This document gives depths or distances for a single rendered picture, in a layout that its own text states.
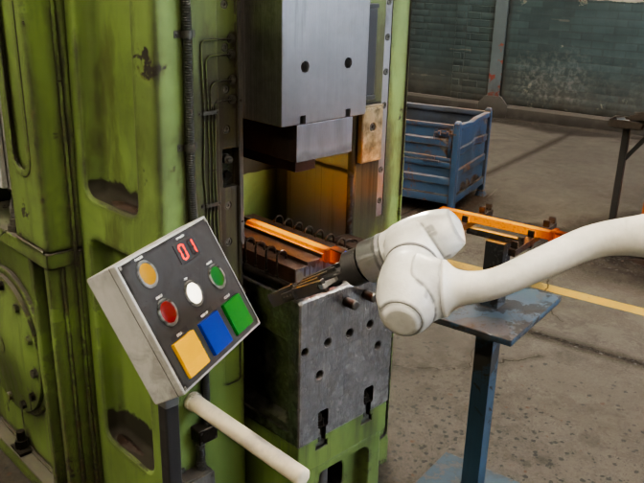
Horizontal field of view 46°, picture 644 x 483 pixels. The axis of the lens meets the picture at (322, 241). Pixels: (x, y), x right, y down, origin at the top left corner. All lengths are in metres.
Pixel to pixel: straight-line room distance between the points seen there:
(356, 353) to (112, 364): 0.75
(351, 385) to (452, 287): 0.98
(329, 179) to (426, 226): 0.97
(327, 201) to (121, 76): 0.75
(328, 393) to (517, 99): 7.89
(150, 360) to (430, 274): 0.56
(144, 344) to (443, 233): 0.60
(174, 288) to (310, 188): 0.96
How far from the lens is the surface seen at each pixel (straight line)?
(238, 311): 1.69
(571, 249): 1.40
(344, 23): 1.96
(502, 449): 3.10
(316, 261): 2.05
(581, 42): 9.49
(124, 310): 1.49
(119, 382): 2.44
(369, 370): 2.28
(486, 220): 2.32
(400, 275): 1.30
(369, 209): 2.37
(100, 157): 2.18
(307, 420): 2.16
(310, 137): 1.92
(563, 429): 3.29
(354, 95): 2.02
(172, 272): 1.57
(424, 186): 5.75
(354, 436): 2.36
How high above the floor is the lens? 1.73
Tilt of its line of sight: 20 degrees down
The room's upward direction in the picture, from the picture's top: 1 degrees clockwise
